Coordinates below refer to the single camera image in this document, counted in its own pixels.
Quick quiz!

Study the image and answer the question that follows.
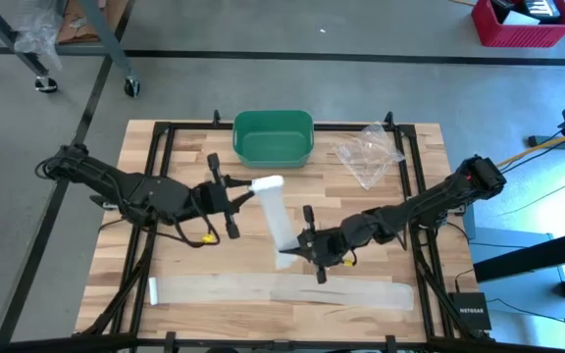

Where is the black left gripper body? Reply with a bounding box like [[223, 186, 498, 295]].
[[191, 152, 241, 240]]

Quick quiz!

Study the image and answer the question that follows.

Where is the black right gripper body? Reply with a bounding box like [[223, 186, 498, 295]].
[[297, 205, 350, 285]]

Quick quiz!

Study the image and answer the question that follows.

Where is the green plastic bin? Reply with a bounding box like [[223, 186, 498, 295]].
[[231, 109, 316, 170]]

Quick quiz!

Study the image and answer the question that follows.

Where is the clear plastic bag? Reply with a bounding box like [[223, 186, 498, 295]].
[[332, 122, 406, 191]]

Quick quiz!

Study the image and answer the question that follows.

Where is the grey-legged wooden workbench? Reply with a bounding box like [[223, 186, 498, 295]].
[[0, 0, 141, 98]]

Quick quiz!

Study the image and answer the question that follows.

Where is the brown cardboard sheet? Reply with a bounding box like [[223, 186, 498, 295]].
[[55, 0, 129, 45]]

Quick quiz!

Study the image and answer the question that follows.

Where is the black power strip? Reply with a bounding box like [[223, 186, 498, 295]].
[[527, 134, 565, 149]]

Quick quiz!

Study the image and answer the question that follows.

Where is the crumpled clear plastic sheet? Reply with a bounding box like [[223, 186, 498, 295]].
[[12, 0, 64, 73]]

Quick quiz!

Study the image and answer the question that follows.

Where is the red plastic crate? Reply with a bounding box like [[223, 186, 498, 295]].
[[470, 0, 565, 49]]

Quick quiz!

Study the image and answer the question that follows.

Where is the black device in crate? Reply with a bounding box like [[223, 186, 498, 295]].
[[489, 0, 565, 25]]

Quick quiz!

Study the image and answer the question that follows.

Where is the black aluminium frame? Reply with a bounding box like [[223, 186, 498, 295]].
[[0, 110, 565, 353]]

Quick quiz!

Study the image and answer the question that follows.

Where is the black Netgear switch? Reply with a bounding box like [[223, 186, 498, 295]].
[[447, 291, 492, 332]]

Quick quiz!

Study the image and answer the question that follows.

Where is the black network cable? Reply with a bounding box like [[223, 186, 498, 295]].
[[486, 296, 565, 332]]

